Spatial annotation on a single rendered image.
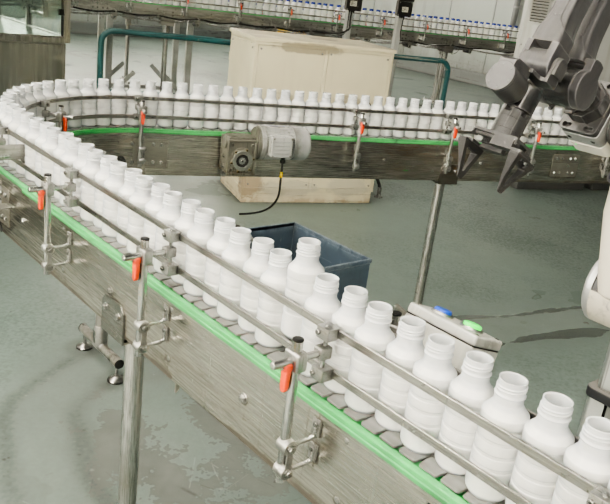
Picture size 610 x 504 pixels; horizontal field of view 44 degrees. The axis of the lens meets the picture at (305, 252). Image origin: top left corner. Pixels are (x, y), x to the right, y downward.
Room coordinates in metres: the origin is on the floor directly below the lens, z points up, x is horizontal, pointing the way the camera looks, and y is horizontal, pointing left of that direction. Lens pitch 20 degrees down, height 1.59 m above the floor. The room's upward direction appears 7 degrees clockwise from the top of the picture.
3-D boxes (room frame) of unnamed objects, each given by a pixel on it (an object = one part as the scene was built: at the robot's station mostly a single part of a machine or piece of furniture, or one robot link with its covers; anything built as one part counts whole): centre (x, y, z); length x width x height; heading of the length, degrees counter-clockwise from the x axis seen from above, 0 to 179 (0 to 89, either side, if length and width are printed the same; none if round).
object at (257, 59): (5.83, 0.15, 0.59); 1.10 x 0.62 x 1.18; 114
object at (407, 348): (0.97, -0.16, 1.08); 0.06 x 0.06 x 0.17
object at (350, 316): (1.06, -0.08, 1.08); 0.06 x 0.06 x 0.17
